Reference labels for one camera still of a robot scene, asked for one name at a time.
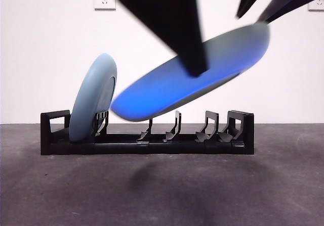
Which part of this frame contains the pale green round plate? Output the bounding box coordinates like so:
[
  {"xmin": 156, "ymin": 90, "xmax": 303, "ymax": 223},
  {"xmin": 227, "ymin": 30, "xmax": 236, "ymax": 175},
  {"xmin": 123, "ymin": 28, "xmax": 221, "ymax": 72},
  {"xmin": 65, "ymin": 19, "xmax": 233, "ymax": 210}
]
[{"xmin": 110, "ymin": 22, "xmax": 271, "ymax": 123}]

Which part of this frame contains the blue round plate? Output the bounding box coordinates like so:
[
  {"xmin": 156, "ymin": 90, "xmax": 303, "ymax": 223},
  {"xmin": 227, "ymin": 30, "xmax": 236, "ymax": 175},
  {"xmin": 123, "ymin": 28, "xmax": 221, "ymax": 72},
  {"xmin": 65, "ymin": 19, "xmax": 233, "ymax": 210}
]
[{"xmin": 69, "ymin": 53, "xmax": 118, "ymax": 143}]

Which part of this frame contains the black plastic plate rack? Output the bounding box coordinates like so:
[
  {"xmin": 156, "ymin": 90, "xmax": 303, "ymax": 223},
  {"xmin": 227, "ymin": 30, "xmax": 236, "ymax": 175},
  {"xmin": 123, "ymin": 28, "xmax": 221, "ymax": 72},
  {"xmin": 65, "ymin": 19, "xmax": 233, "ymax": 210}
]
[{"xmin": 40, "ymin": 109, "xmax": 255, "ymax": 156}]

